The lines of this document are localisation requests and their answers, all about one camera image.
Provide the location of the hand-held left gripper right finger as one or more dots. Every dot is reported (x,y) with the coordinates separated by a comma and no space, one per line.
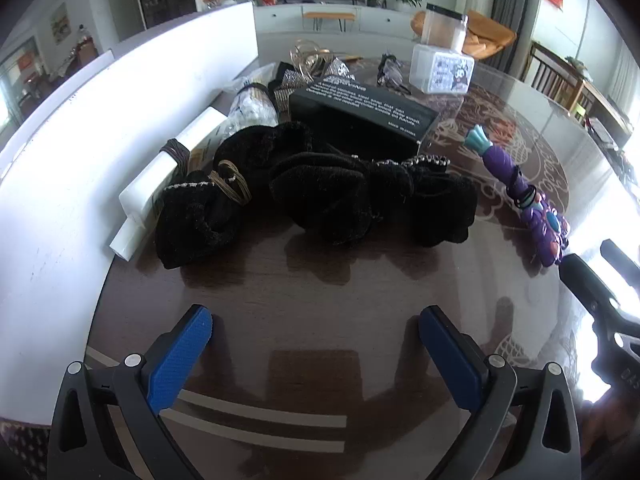
(452,360)

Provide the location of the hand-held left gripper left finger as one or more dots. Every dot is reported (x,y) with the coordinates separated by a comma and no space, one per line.
(177,360)

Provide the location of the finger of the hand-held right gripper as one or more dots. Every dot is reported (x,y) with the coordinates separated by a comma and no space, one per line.
(582,280)
(620,260)

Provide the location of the black beaded velvet scrunchie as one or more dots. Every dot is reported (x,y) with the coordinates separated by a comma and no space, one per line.
(192,225)

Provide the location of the white rectangular box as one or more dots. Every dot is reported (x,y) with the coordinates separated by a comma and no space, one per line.
(150,185)

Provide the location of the white storage box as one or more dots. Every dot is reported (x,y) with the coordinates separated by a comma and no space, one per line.
(75,170)

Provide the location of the clear plastic floss box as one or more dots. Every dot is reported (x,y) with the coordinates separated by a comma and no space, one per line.
(440,70)

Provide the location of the black box with white print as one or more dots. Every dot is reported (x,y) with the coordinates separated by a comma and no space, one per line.
(360,115)

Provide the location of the clear plastic bag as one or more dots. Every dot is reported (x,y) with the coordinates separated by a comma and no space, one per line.
(252,107)

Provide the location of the rhinestone bow hair clip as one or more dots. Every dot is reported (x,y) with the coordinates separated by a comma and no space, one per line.
(300,80)

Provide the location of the clear hair claw clip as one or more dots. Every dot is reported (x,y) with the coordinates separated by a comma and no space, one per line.
(307,55)

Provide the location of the person's right forearm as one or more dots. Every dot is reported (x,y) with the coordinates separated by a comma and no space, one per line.
(610,440)

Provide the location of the wooden chair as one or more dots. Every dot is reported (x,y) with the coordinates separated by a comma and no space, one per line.
(550,77)

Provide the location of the orange lounge chair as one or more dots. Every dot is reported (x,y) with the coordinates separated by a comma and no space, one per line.
(492,35)

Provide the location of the grey curtain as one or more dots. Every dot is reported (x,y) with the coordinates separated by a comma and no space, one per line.
(515,5)

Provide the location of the clear blue eyeglasses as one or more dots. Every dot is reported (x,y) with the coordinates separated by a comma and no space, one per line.
(392,72)

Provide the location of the clear jar with black lid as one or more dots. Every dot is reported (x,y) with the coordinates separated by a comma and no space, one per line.
(442,27)

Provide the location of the red paper decoration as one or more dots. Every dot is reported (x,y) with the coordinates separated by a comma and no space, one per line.
(27,66)

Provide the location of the white television cabinet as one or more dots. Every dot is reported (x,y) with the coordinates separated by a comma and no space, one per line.
(280,19)

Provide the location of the orange wooden stool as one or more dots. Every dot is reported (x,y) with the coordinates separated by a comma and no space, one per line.
(327,16)

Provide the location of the framed wall painting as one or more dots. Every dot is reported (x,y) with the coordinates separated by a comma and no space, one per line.
(59,22)

